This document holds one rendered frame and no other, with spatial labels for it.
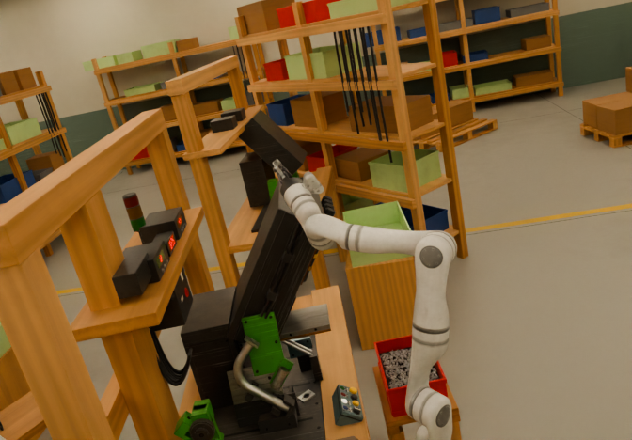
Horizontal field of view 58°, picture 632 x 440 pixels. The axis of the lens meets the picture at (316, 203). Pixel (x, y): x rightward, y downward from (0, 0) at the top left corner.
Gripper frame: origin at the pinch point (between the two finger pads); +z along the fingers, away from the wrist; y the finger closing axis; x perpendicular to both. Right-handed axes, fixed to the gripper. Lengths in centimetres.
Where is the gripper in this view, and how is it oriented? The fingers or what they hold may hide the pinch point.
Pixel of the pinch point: (277, 165)
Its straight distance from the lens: 174.0
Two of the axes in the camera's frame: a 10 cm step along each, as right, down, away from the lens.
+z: -4.1, -6.3, 6.7
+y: 4.4, 5.0, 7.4
